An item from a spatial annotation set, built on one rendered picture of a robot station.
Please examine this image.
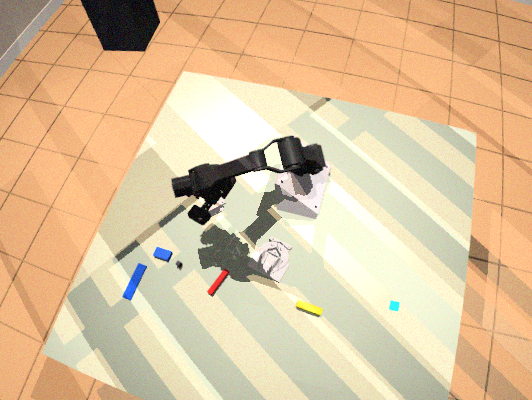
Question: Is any blue rectangular block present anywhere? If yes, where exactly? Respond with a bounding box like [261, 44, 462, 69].
[153, 247, 172, 262]

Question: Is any blue flat bar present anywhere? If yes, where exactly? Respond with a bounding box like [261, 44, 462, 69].
[122, 263, 147, 301]

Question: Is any yellow rectangular block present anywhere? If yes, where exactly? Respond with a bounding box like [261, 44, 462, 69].
[295, 300, 323, 316]

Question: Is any red rectangular bar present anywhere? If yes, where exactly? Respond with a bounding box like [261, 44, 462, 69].
[207, 268, 229, 295]

